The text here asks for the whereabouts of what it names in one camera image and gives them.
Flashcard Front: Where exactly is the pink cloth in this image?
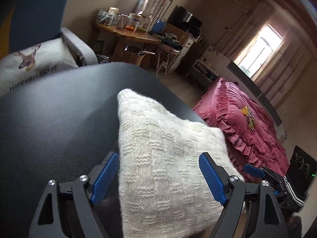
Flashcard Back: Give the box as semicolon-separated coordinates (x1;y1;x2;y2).
193;77;289;182

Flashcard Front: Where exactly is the jar with oranges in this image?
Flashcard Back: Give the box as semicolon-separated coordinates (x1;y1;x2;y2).
124;13;142;32

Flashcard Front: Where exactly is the black monitor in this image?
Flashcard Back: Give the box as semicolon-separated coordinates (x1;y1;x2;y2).
167;5;202;38

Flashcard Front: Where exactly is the cream knitted sweater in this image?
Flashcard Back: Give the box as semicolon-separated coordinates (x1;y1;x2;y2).
117;89;238;237

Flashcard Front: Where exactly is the wooden side table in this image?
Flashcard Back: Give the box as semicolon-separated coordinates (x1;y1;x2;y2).
88;22;160;62

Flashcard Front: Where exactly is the blue bag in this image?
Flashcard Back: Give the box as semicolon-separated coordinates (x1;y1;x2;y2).
151;18;166;33

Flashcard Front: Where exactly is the deer print cushion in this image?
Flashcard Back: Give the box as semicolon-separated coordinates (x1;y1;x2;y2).
0;38;78;96

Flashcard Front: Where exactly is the grey yellow blue armchair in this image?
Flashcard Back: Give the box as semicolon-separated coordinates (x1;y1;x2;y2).
1;0;98;66

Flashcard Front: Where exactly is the far window curtain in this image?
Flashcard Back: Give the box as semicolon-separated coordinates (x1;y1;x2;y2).
221;1;313;106

